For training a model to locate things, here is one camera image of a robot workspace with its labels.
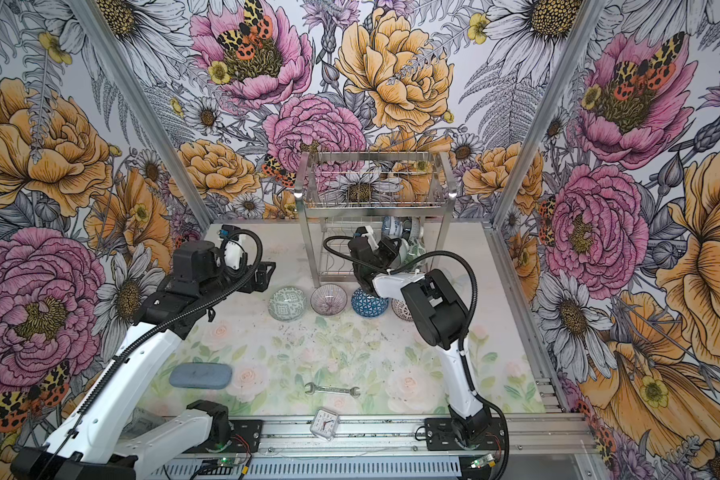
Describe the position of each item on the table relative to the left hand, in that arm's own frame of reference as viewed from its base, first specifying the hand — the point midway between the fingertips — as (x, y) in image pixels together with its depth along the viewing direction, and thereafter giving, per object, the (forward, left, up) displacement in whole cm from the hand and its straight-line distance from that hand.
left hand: (256, 272), depth 75 cm
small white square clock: (-29, -17, -23) cm, 41 cm away
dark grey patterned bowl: (+28, -44, -14) cm, 54 cm away
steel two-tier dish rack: (+44, -43, -11) cm, 63 cm away
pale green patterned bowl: (+5, -2, -24) cm, 25 cm away
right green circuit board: (-37, -55, -25) cm, 71 cm away
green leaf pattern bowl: (+17, -43, -13) cm, 48 cm away
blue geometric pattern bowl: (+4, -28, -24) cm, 37 cm away
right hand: (+19, -39, -12) cm, 45 cm away
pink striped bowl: (+6, -15, -24) cm, 29 cm away
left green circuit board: (-36, +6, -26) cm, 45 cm away
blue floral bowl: (+29, -36, -13) cm, 48 cm away
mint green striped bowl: (+17, -39, -13) cm, 45 cm away
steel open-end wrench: (-20, -13, -25) cm, 35 cm away
